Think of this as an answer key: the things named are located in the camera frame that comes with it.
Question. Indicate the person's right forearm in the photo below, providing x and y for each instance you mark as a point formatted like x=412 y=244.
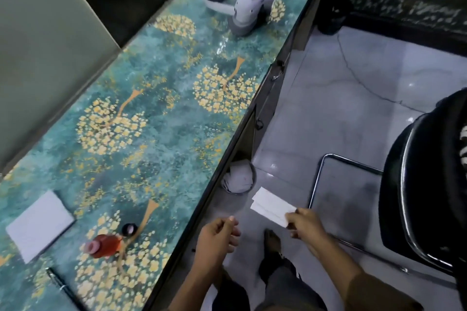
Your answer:
x=350 y=274

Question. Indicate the person's left forearm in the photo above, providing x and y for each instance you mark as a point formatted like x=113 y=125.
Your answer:
x=193 y=290

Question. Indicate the black white striped cloth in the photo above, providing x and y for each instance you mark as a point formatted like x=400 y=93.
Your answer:
x=463 y=150

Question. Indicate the black pen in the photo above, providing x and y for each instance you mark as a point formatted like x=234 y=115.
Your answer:
x=64 y=288

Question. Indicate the black drawer lock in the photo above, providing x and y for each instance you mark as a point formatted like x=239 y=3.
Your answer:
x=259 y=125

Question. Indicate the person's leg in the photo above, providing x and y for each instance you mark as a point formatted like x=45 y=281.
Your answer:
x=231 y=296
x=284 y=281

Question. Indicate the round waste bin with paper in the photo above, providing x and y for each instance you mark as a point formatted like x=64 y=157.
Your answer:
x=239 y=177

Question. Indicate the person's right hand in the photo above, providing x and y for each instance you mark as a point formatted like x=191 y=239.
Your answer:
x=310 y=225

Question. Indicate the teal floral table cover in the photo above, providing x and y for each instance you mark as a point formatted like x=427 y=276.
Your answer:
x=164 y=121

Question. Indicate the grey partition panel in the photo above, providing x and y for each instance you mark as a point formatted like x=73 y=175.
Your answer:
x=47 y=55

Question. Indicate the black chair with chrome frame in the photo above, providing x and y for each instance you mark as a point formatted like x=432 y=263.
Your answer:
x=419 y=190

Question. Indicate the person's right leg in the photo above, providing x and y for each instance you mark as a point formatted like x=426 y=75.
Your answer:
x=284 y=281

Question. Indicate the small red bottle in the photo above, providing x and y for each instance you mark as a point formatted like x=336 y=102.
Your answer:
x=103 y=246

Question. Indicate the black bottle cap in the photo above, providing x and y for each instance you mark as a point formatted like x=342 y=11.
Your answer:
x=128 y=230

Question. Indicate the white paper pad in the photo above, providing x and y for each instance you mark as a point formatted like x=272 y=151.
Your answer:
x=39 y=226

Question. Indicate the person's left hand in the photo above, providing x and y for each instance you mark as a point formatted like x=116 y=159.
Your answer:
x=213 y=245

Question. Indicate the person's right thumb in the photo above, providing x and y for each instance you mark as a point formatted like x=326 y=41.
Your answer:
x=293 y=217

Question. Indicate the person's left thumb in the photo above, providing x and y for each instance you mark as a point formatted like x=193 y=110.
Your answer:
x=228 y=225

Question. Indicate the person's left leg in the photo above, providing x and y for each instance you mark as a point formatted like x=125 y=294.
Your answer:
x=231 y=296

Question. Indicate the white paper slip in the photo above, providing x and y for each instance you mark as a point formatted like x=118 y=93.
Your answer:
x=272 y=206

